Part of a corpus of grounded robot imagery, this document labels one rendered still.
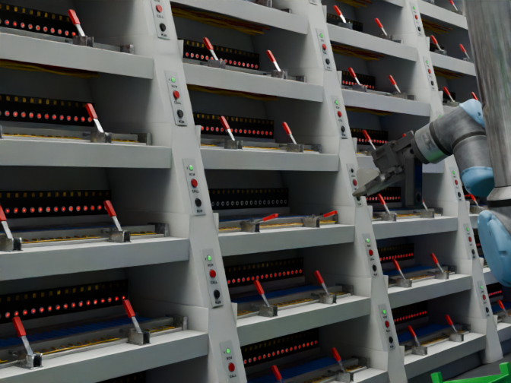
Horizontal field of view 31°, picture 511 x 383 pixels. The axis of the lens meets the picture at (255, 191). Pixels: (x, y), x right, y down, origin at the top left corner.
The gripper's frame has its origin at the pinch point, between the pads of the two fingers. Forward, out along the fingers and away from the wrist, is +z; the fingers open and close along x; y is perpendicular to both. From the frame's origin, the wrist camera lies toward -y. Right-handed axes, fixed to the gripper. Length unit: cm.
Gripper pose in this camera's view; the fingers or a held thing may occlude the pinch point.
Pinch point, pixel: (361, 195)
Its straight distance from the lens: 226.2
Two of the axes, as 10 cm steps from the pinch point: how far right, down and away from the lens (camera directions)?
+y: -3.8, -8.9, 2.6
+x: -5.8, 0.1, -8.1
